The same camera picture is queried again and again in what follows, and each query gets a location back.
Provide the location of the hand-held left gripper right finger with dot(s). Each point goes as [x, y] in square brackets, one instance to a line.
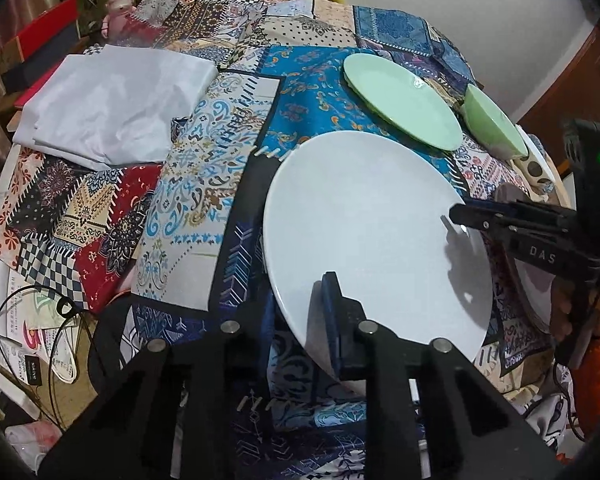
[329, 320]

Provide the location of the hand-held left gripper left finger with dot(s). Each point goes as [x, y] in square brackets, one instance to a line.
[269, 321]

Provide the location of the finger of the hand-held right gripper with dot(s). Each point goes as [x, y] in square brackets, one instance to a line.
[510, 206]
[472, 217]

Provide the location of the white patterned bowl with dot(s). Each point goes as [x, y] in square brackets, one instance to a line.
[537, 165]

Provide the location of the green bowl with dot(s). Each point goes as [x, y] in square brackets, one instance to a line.
[490, 120]

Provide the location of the large white plate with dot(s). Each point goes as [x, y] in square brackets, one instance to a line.
[370, 220]

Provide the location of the green plate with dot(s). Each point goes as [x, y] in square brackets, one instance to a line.
[400, 100]

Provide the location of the person's right hand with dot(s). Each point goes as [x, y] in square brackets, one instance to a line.
[560, 307]

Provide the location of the wooden door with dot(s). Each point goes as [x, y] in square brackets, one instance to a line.
[580, 85]

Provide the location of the patchwork blanket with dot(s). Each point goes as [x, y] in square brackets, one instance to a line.
[205, 185]

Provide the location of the white printed plastic bag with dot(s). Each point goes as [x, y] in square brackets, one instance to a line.
[35, 330]

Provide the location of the white folded cloth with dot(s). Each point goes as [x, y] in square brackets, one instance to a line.
[115, 100]

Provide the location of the dark grey box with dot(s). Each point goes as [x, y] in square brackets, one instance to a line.
[40, 65]

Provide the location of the pink bunny toy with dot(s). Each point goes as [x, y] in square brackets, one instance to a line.
[119, 7]

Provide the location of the red box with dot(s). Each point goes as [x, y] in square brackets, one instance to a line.
[45, 30]

